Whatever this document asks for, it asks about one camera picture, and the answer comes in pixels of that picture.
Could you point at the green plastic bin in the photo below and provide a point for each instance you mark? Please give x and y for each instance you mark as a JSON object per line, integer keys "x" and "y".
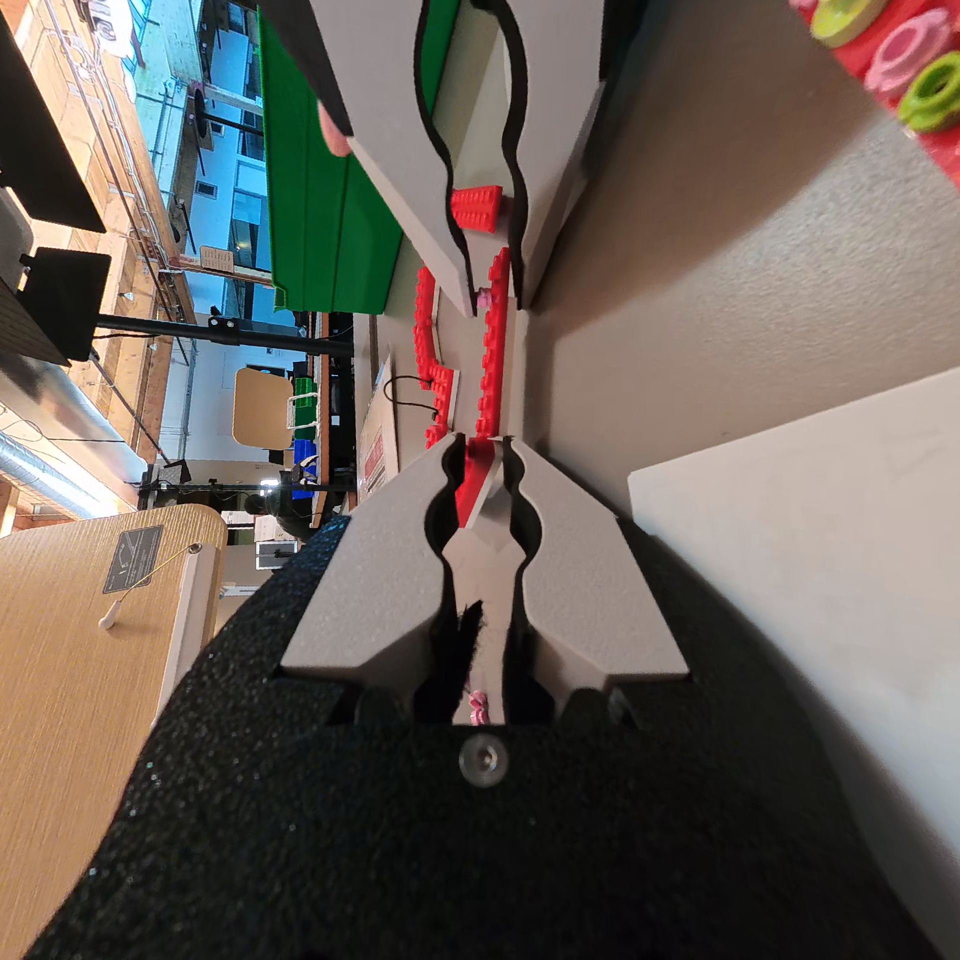
{"x": 315, "y": 225}

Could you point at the pink lego flower stud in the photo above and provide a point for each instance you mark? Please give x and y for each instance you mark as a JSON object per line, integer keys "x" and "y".
{"x": 478, "y": 706}
{"x": 486, "y": 298}

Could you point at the silver ventilation duct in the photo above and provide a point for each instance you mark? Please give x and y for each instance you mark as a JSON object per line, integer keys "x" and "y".
{"x": 52, "y": 420}

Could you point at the small blue storage bin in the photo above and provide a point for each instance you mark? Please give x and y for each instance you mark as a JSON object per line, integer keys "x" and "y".
{"x": 304, "y": 457}

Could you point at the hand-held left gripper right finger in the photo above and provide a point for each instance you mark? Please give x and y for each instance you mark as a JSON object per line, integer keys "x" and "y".
{"x": 592, "y": 585}

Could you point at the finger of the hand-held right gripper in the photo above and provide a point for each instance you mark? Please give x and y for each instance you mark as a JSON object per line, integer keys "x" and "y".
{"x": 382, "y": 97}
{"x": 559, "y": 97}

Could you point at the wooden side table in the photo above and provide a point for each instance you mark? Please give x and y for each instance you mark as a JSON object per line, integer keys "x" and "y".
{"x": 67, "y": 712}

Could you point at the wooden chair back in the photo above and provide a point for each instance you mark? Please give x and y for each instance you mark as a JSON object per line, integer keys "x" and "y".
{"x": 262, "y": 409}

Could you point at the black light panel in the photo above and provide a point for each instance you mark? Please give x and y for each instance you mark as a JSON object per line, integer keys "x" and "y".
{"x": 60, "y": 300}
{"x": 37, "y": 127}

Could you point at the black stand pole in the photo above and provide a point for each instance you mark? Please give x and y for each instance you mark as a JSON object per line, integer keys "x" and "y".
{"x": 225, "y": 330}

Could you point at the small green storage bins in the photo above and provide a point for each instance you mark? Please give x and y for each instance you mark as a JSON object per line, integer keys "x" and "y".
{"x": 304, "y": 401}

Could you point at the red flower-print box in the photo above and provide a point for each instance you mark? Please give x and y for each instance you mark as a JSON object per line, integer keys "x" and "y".
{"x": 892, "y": 75}

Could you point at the red lego strip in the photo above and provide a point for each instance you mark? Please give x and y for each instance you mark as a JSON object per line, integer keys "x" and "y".
{"x": 495, "y": 360}

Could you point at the cardboard card with red label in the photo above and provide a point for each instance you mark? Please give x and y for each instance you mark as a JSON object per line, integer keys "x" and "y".
{"x": 377, "y": 450}

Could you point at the person's right hand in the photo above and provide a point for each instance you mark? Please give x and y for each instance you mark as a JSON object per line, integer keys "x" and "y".
{"x": 334, "y": 139}

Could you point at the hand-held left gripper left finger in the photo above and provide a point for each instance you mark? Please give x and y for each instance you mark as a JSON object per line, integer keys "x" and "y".
{"x": 367, "y": 577}

